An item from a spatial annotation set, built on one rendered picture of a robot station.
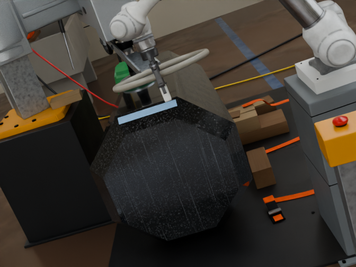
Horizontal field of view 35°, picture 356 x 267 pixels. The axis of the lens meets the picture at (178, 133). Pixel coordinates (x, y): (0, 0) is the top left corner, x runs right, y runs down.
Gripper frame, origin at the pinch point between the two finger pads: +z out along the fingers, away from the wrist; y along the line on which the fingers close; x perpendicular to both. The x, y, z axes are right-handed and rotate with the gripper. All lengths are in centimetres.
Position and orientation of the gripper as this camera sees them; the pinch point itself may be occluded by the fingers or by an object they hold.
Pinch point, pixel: (165, 93)
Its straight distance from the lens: 246.9
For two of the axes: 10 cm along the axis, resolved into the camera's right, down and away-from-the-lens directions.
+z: 3.7, 9.1, 1.7
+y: -0.1, -1.9, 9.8
